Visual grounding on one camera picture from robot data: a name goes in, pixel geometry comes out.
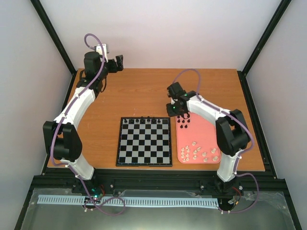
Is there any black aluminium frame base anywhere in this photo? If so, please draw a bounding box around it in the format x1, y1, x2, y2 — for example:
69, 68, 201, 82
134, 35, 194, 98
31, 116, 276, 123
30, 168, 288, 197

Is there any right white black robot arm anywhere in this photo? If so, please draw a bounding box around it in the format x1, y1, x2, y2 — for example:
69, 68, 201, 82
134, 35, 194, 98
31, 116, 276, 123
166, 82, 255, 183

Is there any left black frame post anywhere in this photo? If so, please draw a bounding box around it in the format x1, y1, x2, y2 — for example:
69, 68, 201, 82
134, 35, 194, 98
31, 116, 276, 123
30, 0, 77, 75

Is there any pink plastic tray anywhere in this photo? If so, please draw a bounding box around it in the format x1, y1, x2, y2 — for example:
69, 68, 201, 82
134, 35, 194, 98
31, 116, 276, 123
175, 113, 221, 164

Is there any black white chess board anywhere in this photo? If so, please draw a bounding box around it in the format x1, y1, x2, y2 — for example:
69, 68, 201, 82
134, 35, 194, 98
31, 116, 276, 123
116, 117, 172, 167

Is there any right black frame post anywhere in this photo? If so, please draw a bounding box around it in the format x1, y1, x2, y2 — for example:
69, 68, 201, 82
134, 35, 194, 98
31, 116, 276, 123
241, 0, 292, 76

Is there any light blue slotted cable duct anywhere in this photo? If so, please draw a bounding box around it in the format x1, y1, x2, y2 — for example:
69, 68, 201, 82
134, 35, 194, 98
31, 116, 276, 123
37, 195, 219, 209

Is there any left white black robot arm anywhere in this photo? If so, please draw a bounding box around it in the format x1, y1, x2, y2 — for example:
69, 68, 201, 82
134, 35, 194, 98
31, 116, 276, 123
43, 51, 124, 193

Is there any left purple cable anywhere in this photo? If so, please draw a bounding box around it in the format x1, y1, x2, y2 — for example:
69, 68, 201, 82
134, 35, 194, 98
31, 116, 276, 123
49, 33, 127, 216

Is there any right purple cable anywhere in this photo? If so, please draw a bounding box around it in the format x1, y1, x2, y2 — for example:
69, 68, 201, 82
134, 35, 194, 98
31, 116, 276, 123
173, 69, 260, 214

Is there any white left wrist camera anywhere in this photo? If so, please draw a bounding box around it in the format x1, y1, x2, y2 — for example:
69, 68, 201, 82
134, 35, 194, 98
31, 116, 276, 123
94, 44, 109, 62

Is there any black frame post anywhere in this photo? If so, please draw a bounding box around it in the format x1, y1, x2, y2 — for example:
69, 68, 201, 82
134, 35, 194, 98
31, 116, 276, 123
30, 0, 77, 75
241, 0, 292, 76

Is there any purple cable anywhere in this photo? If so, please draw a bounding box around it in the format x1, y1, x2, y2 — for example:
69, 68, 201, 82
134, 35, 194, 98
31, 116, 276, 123
49, 33, 127, 216
173, 69, 260, 214

